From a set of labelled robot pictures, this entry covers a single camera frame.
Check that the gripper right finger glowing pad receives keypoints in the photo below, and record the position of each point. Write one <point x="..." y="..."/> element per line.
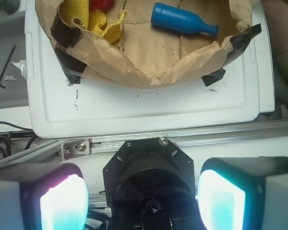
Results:
<point x="244" y="193"/>

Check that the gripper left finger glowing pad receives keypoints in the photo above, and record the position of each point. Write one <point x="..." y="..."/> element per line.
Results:
<point x="42" y="196"/>

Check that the white plastic lid tray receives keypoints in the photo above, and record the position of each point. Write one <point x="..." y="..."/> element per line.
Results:
<point x="60" y="109"/>

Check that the grey plastic container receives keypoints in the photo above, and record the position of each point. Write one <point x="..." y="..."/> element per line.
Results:
<point x="12" y="33"/>

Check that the white paper scrap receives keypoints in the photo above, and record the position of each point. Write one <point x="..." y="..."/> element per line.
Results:
<point x="22" y="70"/>

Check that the black hex key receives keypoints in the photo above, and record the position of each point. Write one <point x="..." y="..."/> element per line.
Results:
<point x="5" y="65"/>

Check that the brown paper bag tray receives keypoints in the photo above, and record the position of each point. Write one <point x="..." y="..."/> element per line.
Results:
<point x="148" y="56"/>

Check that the yellow cloth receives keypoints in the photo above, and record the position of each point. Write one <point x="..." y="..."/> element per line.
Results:
<point x="92" y="20"/>

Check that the red crumpled cloth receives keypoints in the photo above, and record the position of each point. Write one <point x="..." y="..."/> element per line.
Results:
<point x="99" y="4"/>

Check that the metal corner bracket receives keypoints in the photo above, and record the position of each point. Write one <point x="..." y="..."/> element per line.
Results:
<point x="74" y="148"/>

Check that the aluminium extrusion rail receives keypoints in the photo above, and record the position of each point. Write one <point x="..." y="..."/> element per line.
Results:
<point x="269" y="138"/>

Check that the black octagonal mount plate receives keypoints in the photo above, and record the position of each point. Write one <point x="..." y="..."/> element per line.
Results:
<point x="141" y="168"/>

